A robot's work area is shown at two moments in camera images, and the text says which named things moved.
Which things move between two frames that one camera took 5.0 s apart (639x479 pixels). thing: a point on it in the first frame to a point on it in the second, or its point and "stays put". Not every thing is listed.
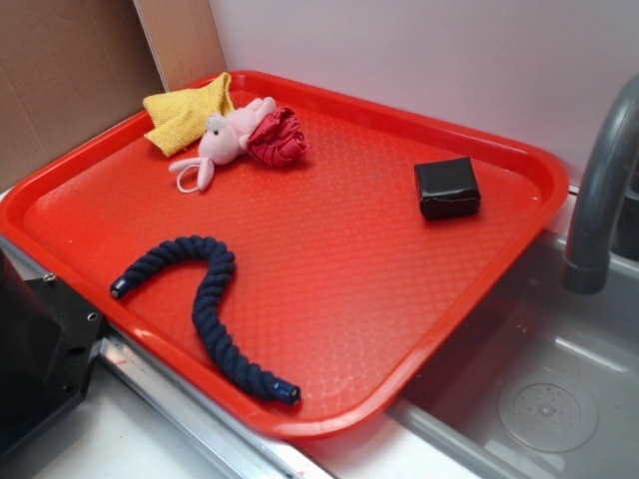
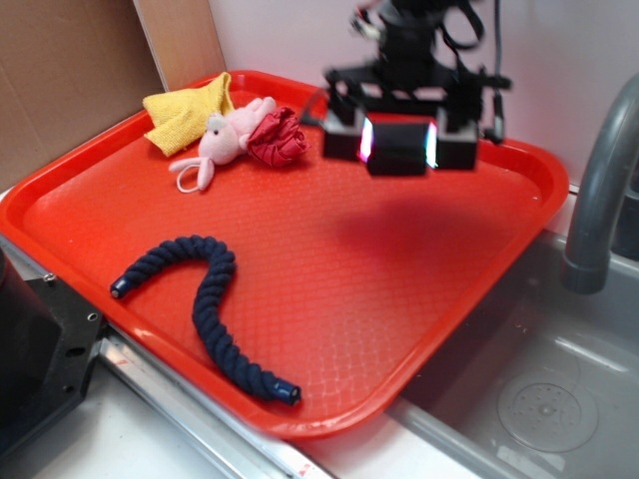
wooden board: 184,40 stays put
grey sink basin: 547,385 stays put
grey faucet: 586,268 stays put
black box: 447,189 to 398,144
